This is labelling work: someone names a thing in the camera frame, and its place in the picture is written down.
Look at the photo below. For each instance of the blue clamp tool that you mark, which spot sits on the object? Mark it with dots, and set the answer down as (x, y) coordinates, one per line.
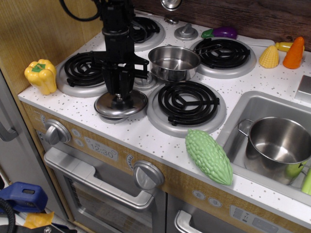
(25, 197)

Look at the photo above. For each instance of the oven door handle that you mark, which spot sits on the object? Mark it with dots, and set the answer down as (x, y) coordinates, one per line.
(84, 173)
(182, 223)

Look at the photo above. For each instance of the right oven door handle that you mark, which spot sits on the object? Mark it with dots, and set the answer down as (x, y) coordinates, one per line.
(182, 223)

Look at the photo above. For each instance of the small steel pan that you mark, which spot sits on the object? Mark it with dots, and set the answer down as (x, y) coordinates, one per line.
(174, 64)

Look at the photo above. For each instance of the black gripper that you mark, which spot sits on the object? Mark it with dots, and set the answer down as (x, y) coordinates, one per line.
(120, 61)

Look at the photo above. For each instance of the oven dial knob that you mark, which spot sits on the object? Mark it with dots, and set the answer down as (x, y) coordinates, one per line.
(147, 176)
(56, 132)

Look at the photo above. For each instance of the purple toy eggplant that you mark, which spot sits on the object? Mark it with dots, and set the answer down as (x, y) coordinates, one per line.
(224, 31)

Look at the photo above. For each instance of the middle grey stovetop knob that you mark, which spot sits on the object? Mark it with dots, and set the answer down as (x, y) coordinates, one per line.
(145, 84)

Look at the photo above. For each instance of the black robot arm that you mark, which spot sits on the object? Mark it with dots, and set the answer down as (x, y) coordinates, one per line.
(116, 15)

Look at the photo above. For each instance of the grey faucet base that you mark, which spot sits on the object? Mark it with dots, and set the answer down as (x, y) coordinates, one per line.
(304, 90)

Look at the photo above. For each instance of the back grey stovetop knob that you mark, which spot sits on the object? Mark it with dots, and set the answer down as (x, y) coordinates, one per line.
(186, 33)

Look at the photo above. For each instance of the green toy vegetable in sink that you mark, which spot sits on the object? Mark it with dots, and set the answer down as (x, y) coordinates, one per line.
(301, 174)

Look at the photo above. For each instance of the grey toy sink basin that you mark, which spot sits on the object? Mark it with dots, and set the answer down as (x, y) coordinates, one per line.
(255, 105)

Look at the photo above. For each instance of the yellow toy corn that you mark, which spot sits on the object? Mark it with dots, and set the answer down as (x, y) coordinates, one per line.
(269, 58)

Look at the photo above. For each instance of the yellow toy bell pepper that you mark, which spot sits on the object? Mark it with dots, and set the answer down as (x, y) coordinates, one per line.
(42, 75)

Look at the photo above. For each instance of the back right black burner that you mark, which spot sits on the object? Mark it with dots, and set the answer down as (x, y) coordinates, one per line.
(224, 58)

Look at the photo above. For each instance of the left oven dial knob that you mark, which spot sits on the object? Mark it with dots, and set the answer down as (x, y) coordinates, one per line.
(56, 132)

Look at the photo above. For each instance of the yellow cloth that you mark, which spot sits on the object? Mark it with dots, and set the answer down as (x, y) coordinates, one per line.
(36, 220)

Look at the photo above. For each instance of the yellow toy squash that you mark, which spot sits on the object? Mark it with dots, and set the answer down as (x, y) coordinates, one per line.
(286, 46)

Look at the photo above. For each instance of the steel pot lid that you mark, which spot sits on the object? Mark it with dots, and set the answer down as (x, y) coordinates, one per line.
(114, 106)

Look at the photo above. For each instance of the right oven dial knob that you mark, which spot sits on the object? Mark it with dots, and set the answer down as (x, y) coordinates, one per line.
(147, 176)

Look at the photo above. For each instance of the back left black burner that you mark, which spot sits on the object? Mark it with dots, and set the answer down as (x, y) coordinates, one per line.
(146, 33)

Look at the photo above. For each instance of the orange toy carrot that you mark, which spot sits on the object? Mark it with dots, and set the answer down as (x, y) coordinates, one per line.
(294, 55)

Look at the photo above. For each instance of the black burner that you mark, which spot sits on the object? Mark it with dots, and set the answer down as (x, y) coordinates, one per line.
(146, 33)
(224, 58)
(174, 108)
(81, 76)

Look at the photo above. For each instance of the front right black burner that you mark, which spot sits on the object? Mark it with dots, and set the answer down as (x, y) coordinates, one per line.
(174, 108)

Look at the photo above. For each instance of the large steel pot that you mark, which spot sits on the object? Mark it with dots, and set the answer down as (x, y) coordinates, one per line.
(274, 143)

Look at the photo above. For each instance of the grey refrigerator door handle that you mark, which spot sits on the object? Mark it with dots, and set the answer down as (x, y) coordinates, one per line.
(8, 130)

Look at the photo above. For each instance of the front left black burner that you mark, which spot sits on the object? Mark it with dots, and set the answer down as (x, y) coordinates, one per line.
(81, 76)

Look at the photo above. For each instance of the left oven door handle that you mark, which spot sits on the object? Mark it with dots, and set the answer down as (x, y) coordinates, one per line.
(84, 173)

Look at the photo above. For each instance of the green toy bitter gourd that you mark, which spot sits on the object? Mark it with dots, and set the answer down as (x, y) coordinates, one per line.
(209, 156)

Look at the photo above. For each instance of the hanging steel utensil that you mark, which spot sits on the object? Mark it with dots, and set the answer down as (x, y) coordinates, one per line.
(171, 5)

